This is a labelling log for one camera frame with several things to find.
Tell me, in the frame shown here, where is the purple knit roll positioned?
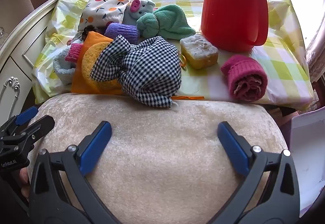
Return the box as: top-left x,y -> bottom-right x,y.
104,23 -> 141,45

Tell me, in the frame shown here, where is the red thermos jug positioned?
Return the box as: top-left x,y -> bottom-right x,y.
200,0 -> 269,52

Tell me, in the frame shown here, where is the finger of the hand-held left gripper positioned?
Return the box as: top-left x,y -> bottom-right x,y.
11,115 -> 55,148
0,106 -> 39,135

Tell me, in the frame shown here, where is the beige plush cushion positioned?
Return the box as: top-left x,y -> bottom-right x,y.
27,93 -> 290,224

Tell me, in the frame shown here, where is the yellow green checkered tablecloth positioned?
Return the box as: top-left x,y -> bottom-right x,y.
32,0 -> 314,110

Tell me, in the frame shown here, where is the small pink knit cuff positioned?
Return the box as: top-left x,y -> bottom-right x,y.
65,43 -> 84,63

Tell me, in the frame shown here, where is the white box with purple edge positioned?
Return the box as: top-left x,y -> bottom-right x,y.
279,111 -> 325,217

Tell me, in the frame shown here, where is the mauve embroidered curtain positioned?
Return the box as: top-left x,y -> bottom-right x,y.
305,0 -> 325,82

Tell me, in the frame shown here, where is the fruit print fabric pouch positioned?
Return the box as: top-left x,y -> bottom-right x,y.
78,0 -> 132,34

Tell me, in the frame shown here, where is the orange hair tie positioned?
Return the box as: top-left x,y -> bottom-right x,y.
178,53 -> 189,71

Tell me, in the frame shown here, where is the orange cloth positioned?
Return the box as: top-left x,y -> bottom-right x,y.
70,31 -> 125,95

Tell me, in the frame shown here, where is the yellow sponge block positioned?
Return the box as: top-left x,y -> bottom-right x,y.
179,34 -> 219,69

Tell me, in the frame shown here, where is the green terry towel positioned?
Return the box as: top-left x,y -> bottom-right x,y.
136,4 -> 196,40

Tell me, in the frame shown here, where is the black white houndstooth cloth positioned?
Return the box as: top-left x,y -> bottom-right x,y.
91,36 -> 183,108

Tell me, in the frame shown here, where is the pink knit cloth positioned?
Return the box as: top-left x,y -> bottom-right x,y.
220,55 -> 268,101

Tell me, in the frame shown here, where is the white ornate dresser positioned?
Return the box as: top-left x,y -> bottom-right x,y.
0,0 -> 68,123

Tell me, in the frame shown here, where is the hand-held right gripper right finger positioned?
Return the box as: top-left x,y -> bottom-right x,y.
208,121 -> 301,224

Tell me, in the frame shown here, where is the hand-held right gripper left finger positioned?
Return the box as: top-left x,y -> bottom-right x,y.
28,121 -> 120,224

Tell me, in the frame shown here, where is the round yellow sponge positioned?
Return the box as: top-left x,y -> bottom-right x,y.
81,41 -> 115,80

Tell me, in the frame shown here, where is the person's left hand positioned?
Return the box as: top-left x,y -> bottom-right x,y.
19,167 -> 32,203

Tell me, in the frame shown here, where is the grey pig plush toy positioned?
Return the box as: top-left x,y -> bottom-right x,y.
122,0 -> 156,26

